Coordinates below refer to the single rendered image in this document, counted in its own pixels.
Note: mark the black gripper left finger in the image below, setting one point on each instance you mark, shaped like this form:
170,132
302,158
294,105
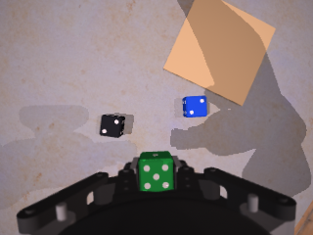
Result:
51,215

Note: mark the blue die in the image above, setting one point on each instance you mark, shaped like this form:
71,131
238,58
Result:
194,107

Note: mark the peach flat square mat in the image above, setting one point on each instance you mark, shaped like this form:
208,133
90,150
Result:
220,48

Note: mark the green die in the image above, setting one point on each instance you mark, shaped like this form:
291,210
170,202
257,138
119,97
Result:
155,171

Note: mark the black die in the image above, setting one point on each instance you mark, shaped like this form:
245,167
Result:
112,125

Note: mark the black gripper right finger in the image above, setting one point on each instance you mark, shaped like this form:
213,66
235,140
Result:
270,209

